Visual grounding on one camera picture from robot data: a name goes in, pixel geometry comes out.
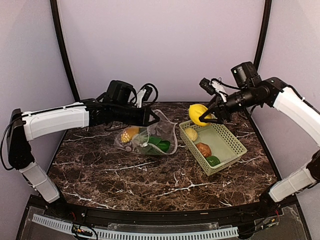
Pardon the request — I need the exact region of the brown potato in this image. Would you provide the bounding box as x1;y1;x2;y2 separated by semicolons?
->
195;142;212;158

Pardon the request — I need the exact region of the green perforated plastic basket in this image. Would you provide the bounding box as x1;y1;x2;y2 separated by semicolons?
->
179;120;247;176

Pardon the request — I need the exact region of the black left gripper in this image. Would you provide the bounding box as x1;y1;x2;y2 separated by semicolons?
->
112;103;161;127

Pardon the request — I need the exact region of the black frame post right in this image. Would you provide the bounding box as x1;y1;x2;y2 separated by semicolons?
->
253;0;272;70

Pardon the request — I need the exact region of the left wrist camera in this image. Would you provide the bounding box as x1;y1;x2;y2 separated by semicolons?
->
96;80;159;109

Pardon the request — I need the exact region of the clear zip top bag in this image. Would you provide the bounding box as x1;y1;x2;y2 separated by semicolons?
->
113;109;178;156

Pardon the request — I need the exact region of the orange yellow mango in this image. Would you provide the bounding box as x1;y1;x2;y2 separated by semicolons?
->
120;126;140;144

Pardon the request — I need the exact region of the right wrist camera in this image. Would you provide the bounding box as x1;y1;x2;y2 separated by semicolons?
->
198;61;263;97

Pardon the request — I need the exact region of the black frame post left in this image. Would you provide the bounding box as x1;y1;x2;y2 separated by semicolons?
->
49;0;80;102

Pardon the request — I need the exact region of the white slotted cable duct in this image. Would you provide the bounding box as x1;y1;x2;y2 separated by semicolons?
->
32;214;239;240

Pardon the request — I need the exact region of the black front rail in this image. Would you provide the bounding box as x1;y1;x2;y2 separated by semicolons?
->
22;195;284;235

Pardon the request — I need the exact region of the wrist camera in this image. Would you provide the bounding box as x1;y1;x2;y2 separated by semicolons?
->
96;80;159;109
198;61;263;97

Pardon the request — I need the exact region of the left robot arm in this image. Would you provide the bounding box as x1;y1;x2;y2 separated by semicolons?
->
0;98;160;218

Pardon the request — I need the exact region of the green pepper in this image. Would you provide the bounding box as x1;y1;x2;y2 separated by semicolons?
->
206;155;221;167

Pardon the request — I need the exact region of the black frame post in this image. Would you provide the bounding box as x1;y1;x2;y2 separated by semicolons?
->
253;0;272;70
49;0;80;102

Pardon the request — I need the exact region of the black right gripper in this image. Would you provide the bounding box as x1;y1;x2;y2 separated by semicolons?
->
199;85;262;124

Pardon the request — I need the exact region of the yellow lemon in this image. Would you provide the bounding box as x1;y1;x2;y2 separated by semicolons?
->
188;103;210;127

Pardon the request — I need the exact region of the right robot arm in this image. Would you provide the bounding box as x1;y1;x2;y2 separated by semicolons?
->
199;77;320;217

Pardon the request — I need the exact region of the green white bok choy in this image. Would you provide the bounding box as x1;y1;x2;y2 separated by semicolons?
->
140;136;171;155

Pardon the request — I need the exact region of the beige walnut-like food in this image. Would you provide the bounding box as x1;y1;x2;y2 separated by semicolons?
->
184;127;198;142

